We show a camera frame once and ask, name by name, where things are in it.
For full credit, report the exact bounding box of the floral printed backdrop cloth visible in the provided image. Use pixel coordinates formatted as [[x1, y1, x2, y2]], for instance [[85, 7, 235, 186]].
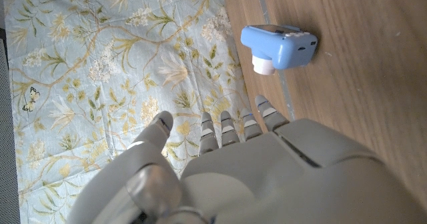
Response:
[[2, 0, 254, 224]]

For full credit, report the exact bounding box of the small blue toy camera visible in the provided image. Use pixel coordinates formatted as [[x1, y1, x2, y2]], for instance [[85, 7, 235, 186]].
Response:
[[240, 24, 318, 76]]

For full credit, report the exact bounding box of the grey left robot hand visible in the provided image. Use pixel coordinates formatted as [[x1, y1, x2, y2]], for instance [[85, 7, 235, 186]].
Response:
[[65, 95, 427, 224]]

